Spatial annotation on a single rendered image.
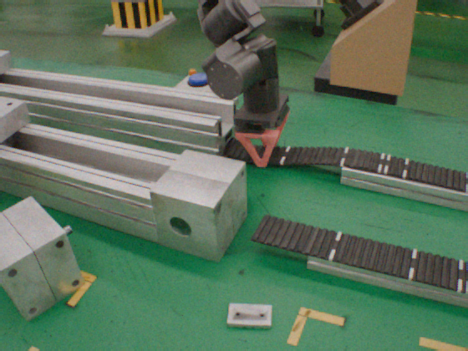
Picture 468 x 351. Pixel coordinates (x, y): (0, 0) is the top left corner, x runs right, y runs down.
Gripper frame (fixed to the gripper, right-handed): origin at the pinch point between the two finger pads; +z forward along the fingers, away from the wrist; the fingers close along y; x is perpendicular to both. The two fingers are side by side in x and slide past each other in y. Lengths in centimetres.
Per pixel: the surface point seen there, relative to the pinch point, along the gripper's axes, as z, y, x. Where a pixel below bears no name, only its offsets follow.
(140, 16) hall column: 45, -264, -187
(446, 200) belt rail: 1.8, 4.5, 30.3
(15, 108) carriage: -13.6, 14.1, -38.7
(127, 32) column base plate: 57, -258, -199
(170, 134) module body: -4.9, 4.5, -14.7
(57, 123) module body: -4.3, 2.7, -41.7
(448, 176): -0.6, 1.4, 30.2
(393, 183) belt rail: 0.2, 3.9, 21.7
